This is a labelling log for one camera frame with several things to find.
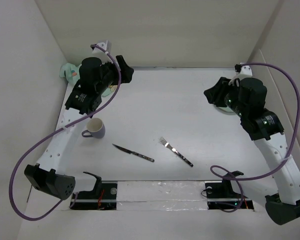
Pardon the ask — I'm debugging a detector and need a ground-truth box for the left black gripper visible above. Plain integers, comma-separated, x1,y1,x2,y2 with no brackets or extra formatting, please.
96,55,133,94

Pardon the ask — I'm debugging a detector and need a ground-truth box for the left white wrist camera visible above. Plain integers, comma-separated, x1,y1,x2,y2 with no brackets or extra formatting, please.
90,40,112,55

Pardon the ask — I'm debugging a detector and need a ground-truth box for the black handled table knife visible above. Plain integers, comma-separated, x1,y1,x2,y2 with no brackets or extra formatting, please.
112,144,155,163

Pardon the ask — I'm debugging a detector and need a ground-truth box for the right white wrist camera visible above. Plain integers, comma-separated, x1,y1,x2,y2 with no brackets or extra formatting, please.
234,63,253,80

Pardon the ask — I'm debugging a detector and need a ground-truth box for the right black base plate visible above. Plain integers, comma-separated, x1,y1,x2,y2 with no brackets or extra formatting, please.
200,180,242,212

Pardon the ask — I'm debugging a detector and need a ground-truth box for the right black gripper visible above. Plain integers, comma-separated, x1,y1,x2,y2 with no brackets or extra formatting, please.
204,76,248,118

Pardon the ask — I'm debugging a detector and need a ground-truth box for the purple cable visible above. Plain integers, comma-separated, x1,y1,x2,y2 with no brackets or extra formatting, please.
209,62,300,208
8,43,123,221

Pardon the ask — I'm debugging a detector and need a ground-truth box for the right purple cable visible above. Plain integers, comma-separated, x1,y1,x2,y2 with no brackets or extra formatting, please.
209,62,300,208

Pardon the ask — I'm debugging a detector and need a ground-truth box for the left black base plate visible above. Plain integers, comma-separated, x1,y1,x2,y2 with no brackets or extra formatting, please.
69,181,118,211

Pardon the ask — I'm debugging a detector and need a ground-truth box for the green floral plate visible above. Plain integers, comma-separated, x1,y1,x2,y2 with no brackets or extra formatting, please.
215,106,236,115

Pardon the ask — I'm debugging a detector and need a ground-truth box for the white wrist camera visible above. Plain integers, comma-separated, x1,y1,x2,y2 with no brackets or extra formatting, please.
90,40,112,55
234,63,253,80

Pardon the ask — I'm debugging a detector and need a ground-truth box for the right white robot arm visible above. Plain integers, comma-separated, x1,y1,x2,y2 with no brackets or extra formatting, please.
203,77,300,226

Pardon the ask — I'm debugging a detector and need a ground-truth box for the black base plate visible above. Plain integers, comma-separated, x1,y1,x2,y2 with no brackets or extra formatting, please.
69,181,118,211
200,180,242,212

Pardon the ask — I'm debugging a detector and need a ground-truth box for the purple ceramic mug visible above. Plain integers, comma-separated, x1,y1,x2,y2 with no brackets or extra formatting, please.
81,118,106,139

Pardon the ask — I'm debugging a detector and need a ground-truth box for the silver fork black handle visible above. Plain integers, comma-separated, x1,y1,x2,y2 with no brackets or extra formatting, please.
159,137,194,168

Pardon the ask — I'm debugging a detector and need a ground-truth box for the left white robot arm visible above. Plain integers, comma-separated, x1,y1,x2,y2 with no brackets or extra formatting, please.
24,55,134,200

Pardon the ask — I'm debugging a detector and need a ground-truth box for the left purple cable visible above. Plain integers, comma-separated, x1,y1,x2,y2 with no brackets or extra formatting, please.
8,43,123,221

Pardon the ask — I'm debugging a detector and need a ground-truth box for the green cartoon print cloth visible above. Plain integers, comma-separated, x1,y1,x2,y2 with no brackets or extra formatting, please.
59,63,118,98

